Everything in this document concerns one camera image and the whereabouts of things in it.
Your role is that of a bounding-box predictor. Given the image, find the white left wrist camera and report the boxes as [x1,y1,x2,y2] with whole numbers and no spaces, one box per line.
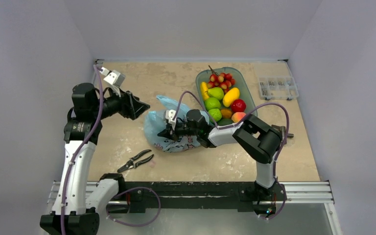
[100,67,126,97]

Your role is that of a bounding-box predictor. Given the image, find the clear plastic screw box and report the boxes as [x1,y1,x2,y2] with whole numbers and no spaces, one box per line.
[258,76,299,100]

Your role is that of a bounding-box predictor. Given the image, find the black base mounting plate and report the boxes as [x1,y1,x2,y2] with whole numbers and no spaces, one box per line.
[107,182,287,217]

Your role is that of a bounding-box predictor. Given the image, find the light green bumpy fake fruit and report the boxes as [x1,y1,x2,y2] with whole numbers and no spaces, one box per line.
[208,108,222,122]

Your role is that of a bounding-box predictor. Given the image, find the fake peach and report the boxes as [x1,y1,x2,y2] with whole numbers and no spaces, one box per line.
[231,112,246,123]

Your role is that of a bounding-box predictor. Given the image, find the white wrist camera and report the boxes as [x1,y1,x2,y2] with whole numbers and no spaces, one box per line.
[100,67,126,97]
[164,110,177,130]

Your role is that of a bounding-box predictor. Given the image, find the green fake pear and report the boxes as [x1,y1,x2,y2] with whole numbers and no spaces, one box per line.
[208,87,225,100]

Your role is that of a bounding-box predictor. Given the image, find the yellow fake mango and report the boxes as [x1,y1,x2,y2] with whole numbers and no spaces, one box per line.
[222,88,240,107]

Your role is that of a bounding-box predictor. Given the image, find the green fake lime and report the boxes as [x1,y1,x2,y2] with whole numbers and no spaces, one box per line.
[204,97,221,111]

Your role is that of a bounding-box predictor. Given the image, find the small orange fake fruit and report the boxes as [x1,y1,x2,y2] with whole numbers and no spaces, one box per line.
[220,108,234,119]

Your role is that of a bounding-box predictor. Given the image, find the red fake cherry bunch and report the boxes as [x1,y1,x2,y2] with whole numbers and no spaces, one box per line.
[206,66,236,94]

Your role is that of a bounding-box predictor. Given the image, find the dark green fake avocado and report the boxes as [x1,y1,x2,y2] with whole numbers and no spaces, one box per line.
[217,118,233,126]

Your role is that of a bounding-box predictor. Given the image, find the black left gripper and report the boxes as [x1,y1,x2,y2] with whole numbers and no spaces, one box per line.
[92,84,149,120]

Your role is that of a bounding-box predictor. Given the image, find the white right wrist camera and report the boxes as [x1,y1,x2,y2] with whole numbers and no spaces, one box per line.
[164,110,177,130]

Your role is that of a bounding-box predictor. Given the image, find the yellow fake banana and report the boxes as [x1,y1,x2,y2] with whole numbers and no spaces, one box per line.
[200,82,210,101]

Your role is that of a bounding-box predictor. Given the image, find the light blue plastic bag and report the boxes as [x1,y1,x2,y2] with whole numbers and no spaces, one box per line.
[143,95,215,153]

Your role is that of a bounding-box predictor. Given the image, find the teal plastic fruit basket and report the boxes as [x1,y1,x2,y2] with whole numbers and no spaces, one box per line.
[195,67,257,126]

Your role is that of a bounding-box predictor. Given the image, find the black handled pliers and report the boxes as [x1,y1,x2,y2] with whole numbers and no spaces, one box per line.
[117,149,154,173]

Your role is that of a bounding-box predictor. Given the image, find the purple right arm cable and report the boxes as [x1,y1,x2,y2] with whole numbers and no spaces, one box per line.
[171,91,291,221]

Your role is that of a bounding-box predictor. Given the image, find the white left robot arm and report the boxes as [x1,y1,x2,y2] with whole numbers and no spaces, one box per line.
[40,83,150,235]

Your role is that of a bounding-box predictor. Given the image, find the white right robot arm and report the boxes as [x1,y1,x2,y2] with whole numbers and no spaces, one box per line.
[158,109,283,199]

